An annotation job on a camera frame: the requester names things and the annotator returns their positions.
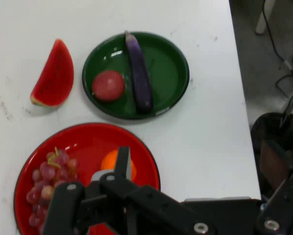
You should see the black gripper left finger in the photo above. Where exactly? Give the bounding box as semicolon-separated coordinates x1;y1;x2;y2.
42;146;212;235

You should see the toy watermelon slice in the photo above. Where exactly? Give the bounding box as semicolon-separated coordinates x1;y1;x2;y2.
30;38;75;108

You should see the purple toy eggplant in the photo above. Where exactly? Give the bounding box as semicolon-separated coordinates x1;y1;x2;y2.
124;30;154;114

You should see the white furniture leg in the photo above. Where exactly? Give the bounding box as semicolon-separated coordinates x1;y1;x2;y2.
255;0;276;35

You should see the toy orange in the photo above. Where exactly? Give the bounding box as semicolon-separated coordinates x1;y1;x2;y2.
100;149;137;182

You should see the black floor cable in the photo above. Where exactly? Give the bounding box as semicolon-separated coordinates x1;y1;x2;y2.
262;0;293;93

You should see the red round plate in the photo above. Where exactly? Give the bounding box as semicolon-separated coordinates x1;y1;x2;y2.
13;122;161;235

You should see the dark green round plate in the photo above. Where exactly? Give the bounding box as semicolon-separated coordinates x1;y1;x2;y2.
82;31;190;120

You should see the red toy apple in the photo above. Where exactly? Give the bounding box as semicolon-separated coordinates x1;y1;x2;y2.
92;70;126;102

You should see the black bag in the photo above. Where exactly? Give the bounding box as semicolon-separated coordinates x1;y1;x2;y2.
250;112;293;198

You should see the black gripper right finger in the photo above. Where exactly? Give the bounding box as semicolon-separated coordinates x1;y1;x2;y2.
256;163;293;235

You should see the purple toy grape bunch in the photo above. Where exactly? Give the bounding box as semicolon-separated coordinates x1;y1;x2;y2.
25;146;79;233

